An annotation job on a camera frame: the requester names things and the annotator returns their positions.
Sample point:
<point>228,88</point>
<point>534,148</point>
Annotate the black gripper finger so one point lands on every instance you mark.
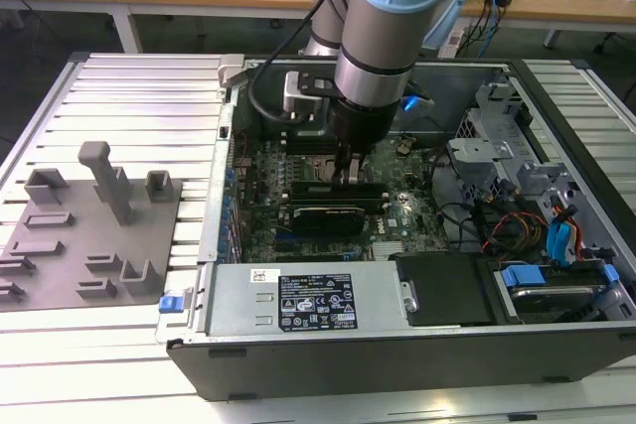
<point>358,171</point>
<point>343,166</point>

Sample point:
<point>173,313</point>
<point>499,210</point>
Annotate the green RAM stick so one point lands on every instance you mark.
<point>313,188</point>

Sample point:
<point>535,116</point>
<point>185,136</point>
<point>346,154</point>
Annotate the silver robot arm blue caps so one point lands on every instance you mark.
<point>377,32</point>

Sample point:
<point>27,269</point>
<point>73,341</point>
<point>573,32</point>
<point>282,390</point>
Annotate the RAM slot black clips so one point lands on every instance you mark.
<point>308,151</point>
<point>308,140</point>

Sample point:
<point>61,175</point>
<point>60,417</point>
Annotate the RAM slot white clips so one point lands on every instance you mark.
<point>308,135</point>
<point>308,146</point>

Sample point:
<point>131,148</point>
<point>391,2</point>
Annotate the silver CPU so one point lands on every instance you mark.
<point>331,171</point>

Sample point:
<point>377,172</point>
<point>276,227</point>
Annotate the CPU socket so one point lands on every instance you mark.
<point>310,161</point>

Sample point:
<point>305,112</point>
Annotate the silver coin battery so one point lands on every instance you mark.
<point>403,147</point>

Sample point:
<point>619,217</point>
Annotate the black graphics card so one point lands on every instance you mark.
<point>328,220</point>

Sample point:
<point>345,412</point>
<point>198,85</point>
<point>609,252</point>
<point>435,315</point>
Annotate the green motherboard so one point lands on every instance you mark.
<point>417,195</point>

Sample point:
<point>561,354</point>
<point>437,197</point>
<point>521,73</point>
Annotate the silver finned heatsink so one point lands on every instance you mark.
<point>388,250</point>

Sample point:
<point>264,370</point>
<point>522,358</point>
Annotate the blue expansion slot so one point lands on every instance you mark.
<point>284,237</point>

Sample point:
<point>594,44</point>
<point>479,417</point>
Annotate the metal drive cage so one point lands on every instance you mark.
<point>472,151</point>

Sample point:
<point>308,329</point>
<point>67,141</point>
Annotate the white power strip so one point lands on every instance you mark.
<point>454,42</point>

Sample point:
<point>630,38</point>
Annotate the black plastic shroud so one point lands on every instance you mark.
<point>442,290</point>

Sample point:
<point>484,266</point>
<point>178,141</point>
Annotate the silver power supply black label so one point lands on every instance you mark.
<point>238,305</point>

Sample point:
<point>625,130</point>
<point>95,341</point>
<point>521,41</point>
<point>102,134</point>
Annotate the hard disk in blue carrier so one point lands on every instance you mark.
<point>519,276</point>

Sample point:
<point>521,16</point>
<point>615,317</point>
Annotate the black open PC case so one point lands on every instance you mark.
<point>348,374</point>

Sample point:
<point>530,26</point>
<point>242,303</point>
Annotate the grey parts rack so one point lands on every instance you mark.
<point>144,245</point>

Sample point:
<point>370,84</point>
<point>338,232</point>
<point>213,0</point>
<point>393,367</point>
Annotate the blue case latch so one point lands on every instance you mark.
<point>169,304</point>

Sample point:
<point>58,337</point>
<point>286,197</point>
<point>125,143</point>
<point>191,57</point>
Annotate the black chair wheel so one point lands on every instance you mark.
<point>607,44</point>

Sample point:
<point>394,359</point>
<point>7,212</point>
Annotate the black wrist camera blue plug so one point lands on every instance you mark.
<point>408,103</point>

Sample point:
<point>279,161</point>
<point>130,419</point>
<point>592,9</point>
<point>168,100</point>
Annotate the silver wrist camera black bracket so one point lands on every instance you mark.
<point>298,96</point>

